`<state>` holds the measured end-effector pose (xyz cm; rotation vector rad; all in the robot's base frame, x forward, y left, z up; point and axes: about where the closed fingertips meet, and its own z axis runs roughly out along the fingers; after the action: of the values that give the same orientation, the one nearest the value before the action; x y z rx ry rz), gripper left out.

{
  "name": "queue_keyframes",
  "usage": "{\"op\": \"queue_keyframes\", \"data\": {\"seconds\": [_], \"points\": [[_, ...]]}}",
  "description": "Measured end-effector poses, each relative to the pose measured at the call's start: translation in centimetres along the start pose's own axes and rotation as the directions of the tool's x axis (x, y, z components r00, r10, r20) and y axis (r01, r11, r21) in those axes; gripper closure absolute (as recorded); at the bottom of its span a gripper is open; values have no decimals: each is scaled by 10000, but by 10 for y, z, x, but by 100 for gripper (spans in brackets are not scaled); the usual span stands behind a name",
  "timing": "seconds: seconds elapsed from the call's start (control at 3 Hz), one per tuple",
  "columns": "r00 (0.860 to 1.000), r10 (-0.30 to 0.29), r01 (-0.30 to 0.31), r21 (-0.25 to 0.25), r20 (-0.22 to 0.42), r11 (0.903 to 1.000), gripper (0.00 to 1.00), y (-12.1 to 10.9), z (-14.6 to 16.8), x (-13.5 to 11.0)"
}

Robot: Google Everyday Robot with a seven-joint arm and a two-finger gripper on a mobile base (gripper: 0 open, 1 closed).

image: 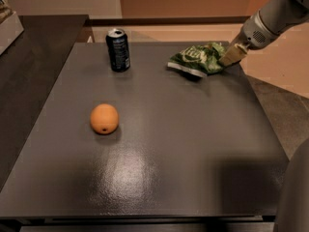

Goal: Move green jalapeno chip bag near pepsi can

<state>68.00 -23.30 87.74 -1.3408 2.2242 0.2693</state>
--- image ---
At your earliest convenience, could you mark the orange fruit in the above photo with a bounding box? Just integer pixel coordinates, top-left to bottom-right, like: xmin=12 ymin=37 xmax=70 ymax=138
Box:
xmin=90 ymin=103 xmax=119 ymax=134

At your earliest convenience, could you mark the white box at left edge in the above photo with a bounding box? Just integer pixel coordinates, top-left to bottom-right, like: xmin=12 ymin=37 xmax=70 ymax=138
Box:
xmin=0 ymin=0 xmax=24 ymax=55

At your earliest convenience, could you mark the dark pepsi soda can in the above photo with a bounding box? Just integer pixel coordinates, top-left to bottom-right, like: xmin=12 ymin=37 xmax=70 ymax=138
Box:
xmin=105 ymin=28 xmax=130 ymax=73

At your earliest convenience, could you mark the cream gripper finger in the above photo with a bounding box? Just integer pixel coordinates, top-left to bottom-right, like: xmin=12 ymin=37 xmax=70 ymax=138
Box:
xmin=218 ymin=33 xmax=248 ymax=67

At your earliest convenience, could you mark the green jalapeno chip bag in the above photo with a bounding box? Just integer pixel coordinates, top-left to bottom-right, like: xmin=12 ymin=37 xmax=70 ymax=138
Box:
xmin=167 ymin=43 xmax=225 ymax=77

